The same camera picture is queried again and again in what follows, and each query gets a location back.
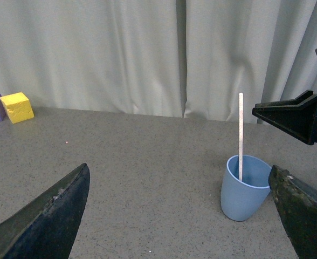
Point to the second gripper with red parts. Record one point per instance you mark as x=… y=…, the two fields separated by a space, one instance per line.
x=296 y=117

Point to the white speckled chopstick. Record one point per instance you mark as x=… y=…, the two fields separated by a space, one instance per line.
x=241 y=135

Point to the yellow foam cube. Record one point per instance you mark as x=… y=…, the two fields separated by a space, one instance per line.
x=17 y=107

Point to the grey-white curtain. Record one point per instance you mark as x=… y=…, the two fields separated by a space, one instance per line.
x=186 y=59

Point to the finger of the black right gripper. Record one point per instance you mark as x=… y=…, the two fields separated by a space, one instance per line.
x=296 y=203

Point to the blue plastic cup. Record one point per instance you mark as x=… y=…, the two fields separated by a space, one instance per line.
x=240 y=199

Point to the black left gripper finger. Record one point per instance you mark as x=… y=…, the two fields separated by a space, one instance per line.
x=47 y=226

